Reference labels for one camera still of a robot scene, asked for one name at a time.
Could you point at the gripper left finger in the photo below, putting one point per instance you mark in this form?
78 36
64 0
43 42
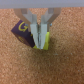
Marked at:
33 27

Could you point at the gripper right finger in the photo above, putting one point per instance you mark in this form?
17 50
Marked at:
45 27

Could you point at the purple block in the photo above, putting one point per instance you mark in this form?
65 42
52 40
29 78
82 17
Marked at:
22 31

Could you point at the yellow block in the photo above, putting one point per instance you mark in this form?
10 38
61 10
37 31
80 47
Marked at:
46 40

